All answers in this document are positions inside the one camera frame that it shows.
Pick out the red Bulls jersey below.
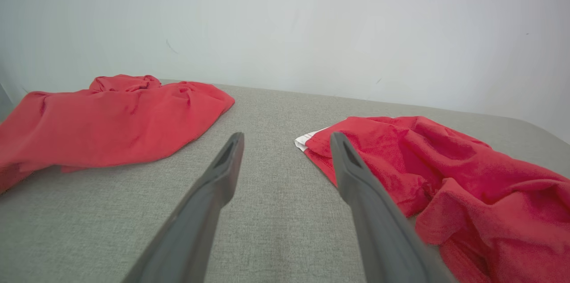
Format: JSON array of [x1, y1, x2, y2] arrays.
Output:
[[0, 74, 235, 194]]

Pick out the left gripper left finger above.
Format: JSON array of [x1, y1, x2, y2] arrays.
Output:
[[122, 132, 245, 283]]

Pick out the red Bulls 23 shorts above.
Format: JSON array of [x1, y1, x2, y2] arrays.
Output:
[[295, 116, 570, 283]]

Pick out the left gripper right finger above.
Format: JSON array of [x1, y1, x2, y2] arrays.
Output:
[[330, 131, 457, 283]]

